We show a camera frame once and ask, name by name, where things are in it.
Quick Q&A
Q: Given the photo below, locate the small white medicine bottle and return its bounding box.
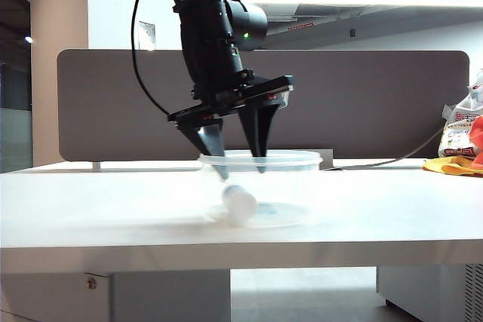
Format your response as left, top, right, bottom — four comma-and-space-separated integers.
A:
220, 184, 259, 227

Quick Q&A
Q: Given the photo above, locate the white printed snack bag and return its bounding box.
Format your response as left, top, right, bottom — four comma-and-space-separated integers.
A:
439, 69, 483, 159

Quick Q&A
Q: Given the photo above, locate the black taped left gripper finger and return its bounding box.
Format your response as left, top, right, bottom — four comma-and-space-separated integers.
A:
176, 118, 230, 182

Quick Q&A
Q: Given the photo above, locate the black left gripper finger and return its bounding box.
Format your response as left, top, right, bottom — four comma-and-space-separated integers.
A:
236, 105, 284, 175

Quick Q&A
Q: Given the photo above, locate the grey-brown desk divider panel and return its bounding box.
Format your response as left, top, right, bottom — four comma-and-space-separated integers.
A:
57, 48, 471, 163

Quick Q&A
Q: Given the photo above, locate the white desk cabinet with lock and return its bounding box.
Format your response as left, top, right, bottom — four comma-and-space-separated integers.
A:
0, 269, 232, 322

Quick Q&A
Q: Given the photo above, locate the grey cable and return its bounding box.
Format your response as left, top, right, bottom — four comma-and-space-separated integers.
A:
326, 125, 446, 171

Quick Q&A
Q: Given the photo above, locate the clear round plastic box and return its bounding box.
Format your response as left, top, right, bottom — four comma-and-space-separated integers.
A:
198, 149, 324, 229

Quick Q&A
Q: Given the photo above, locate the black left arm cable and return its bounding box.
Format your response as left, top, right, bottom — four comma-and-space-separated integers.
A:
130, 0, 171, 116

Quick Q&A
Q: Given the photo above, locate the red-orange cloth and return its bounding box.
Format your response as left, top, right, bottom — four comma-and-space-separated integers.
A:
467, 115, 483, 169

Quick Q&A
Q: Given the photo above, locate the metal wall plate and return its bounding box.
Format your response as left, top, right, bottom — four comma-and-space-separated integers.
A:
137, 20, 157, 52

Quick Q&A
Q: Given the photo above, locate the yellow-orange cloth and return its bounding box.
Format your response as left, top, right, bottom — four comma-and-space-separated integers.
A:
421, 155, 483, 178

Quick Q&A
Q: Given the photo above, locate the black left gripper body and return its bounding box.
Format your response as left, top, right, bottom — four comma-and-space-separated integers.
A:
168, 69, 296, 129

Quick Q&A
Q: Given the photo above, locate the white cabinet with vent slots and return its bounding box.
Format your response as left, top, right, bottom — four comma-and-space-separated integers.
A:
376, 264, 483, 322

